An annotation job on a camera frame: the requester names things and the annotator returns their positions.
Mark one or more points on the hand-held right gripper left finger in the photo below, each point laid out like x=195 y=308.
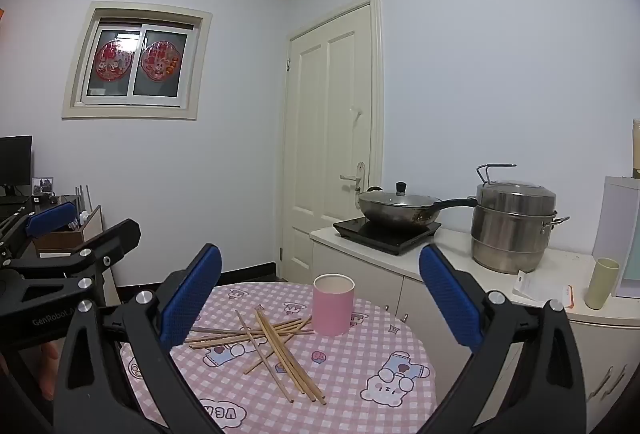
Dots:
x=192 y=294

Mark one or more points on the white and brown side cabinet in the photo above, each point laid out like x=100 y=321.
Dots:
x=92 y=221

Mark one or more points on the cream framed window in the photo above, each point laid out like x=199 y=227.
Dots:
x=115 y=87

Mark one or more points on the pale green cup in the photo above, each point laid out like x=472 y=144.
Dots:
x=602 y=284

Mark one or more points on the bunch of wooden chopsticks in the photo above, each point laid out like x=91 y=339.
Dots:
x=288 y=356

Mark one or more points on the black induction cooktop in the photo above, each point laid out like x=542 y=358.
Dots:
x=390 y=239

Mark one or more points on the glass wok lid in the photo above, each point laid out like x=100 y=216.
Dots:
x=400 y=199

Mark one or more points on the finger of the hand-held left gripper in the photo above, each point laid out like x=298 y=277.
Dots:
x=115 y=239
x=50 y=218

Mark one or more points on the pink checked tablecloth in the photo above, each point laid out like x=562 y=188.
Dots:
x=350 y=364

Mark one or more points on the pink cup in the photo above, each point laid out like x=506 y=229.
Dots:
x=332 y=309

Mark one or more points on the red round window decoration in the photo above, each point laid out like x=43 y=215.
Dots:
x=159 y=60
x=114 y=60

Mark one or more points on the cream panel door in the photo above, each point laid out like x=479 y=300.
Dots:
x=345 y=114

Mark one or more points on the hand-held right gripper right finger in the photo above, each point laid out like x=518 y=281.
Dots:
x=450 y=299

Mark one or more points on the white rectangular box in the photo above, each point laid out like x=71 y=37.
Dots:
x=620 y=224

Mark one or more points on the person's left hand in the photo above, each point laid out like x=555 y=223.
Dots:
x=49 y=369

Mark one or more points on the black computer monitor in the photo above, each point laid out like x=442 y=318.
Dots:
x=15 y=159

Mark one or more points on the grey metal rods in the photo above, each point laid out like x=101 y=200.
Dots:
x=84 y=199

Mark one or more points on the beige bottle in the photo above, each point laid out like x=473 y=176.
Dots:
x=636 y=149

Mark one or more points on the white paper packet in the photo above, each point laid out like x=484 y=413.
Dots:
x=540 y=286

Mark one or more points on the stainless steel steamer pot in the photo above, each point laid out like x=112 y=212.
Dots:
x=510 y=234

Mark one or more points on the dark desk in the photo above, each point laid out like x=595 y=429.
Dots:
x=15 y=204

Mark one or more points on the small photo frame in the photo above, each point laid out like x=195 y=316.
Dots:
x=43 y=185

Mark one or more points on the white kitchen cabinet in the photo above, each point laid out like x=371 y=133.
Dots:
x=360 y=264

